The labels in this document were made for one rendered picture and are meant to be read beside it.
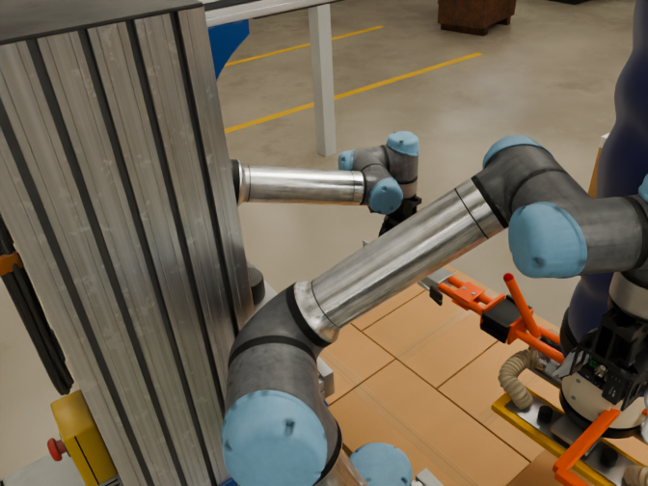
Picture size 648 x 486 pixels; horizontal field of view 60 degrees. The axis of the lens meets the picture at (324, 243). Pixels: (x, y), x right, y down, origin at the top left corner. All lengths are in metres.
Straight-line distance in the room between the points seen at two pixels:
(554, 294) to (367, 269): 2.83
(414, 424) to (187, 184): 1.49
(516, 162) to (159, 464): 0.66
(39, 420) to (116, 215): 2.50
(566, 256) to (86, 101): 0.49
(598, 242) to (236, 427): 0.41
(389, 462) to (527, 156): 0.61
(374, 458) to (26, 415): 2.33
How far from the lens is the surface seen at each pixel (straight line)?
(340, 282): 0.70
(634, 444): 1.60
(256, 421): 0.63
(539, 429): 1.31
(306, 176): 1.15
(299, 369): 0.68
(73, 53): 0.60
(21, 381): 3.35
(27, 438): 3.06
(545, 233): 0.56
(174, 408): 0.86
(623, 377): 0.72
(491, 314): 1.35
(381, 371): 2.16
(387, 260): 0.69
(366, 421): 2.01
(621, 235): 0.59
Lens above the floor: 2.15
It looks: 35 degrees down
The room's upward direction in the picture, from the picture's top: 4 degrees counter-clockwise
